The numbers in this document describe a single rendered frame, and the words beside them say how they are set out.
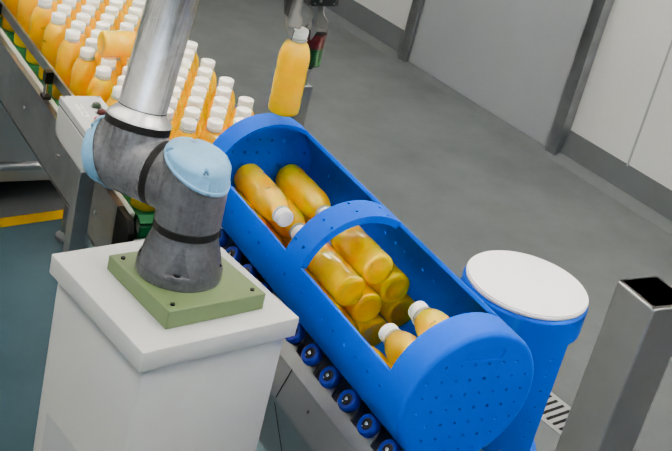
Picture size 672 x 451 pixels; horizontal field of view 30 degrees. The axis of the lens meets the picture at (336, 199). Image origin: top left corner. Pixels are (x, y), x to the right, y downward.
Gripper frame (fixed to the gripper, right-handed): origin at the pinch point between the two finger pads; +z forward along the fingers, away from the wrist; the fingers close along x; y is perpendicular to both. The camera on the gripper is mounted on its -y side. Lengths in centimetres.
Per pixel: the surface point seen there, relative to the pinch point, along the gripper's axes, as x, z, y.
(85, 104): -30, 34, -38
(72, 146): -35, 41, -30
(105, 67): -17, 35, -61
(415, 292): 12, 38, 45
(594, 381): -36, -14, 136
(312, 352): -12, 47, 48
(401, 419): -15, 37, 82
